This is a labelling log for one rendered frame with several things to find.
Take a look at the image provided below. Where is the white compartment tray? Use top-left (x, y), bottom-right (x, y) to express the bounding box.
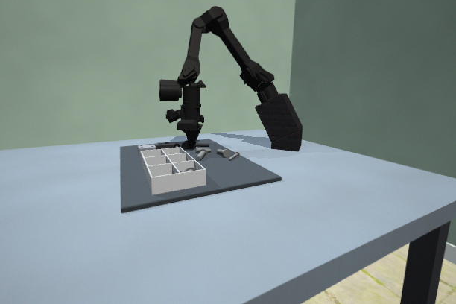
top-left (141, 147), bottom-right (206, 195)

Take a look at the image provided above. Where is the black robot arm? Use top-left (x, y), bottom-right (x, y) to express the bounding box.
top-left (159, 6), bottom-right (279, 123)

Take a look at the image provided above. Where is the grey clevis fork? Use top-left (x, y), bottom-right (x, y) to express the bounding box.
top-left (182, 140), bottom-right (209, 150)

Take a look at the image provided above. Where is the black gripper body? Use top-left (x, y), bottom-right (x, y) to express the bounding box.
top-left (177, 101), bottom-right (204, 130)

